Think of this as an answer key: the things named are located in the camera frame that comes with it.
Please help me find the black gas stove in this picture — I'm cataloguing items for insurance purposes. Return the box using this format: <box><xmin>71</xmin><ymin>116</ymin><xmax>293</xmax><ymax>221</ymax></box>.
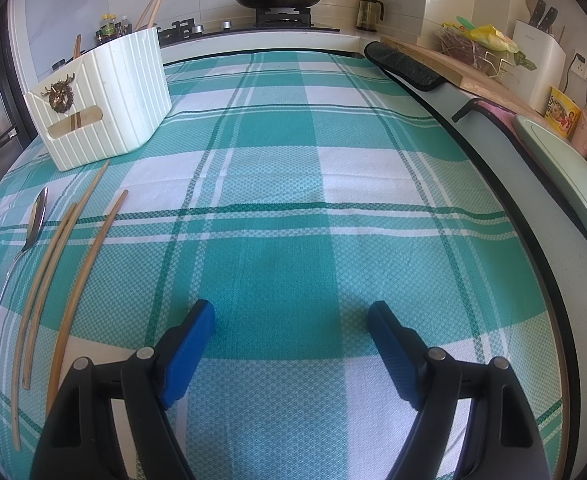
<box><xmin>158</xmin><ymin>7</ymin><xmax>341</xmax><ymax>43</ymax></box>

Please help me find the wooden cutting board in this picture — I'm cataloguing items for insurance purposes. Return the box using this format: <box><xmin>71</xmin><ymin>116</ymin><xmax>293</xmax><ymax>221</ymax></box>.
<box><xmin>381</xmin><ymin>35</ymin><xmax>544</xmax><ymax>117</ymax></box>

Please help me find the teal plaid tablecloth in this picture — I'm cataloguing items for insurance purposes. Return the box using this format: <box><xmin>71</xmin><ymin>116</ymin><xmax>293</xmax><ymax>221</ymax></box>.
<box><xmin>0</xmin><ymin>50</ymin><xmax>564</xmax><ymax>480</ymax></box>

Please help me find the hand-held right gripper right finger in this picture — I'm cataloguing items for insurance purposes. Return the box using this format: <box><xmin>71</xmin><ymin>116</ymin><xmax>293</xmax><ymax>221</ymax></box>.
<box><xmin>367</xmin><ymin>301</ymin><xmax>549</xmax><ymax>480</ymax></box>

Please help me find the white ribbed utensil holder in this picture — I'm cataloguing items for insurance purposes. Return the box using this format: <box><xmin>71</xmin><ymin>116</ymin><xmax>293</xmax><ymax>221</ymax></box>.
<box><xmin>24</xmin><ymin>27</ymin><xmax>173</xmax><ymax>172</ymax></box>

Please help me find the wire rack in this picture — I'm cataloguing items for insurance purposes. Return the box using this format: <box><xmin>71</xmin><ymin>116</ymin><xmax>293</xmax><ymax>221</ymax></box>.
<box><xmin>434</xmin><ymin>27</ymin><xmax>517</xmax><ymax>81</ymax></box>

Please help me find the glass oil bottle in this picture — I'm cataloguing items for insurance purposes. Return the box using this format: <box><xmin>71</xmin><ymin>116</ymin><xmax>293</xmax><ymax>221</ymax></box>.
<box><xmin>356</xmin><ymin>0</ymin><xmax>385</xmax><ymax>32</ymax></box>

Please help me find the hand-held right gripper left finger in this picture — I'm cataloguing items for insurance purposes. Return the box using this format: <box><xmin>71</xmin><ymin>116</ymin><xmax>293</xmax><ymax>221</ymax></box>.
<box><xmin>30</xmin><ymin>299</ymin><xmax>217</xmax><ymax>480</ymax></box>

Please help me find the large steel spoon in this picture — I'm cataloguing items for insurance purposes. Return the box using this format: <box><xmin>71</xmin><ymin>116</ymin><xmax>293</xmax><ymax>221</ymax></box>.
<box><xmin>0</xmin><ymin>186</ymin><xmax>49</xmax><ymax>363</ymax></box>

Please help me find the yellow plastic bag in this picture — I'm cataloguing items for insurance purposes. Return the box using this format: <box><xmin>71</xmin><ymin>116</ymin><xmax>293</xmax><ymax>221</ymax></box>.
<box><xmin>456</xmin><ymin>16</ymin><xmax>520</xmax><ymax>54</ymax></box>

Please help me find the yellow snack can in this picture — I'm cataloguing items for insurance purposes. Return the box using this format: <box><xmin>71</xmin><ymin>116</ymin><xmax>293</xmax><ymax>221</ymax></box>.
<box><xmin>547</xmin><ymin>87</ymin><xmax>583</xmax><ymax>142</ymax></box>

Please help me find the white knife block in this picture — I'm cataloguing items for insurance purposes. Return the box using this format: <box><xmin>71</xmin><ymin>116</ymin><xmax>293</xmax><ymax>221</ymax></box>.
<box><xmin>511</xmin><ymin>0</ymin><xmax>567</xmax><ymax>113</ymax></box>

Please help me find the black quilted mat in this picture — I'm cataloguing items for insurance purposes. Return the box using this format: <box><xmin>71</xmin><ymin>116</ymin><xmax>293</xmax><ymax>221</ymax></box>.
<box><xmin>364</xmin><ymin>41</ymin><xmax>447</xmax><ymax>93</ymax></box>

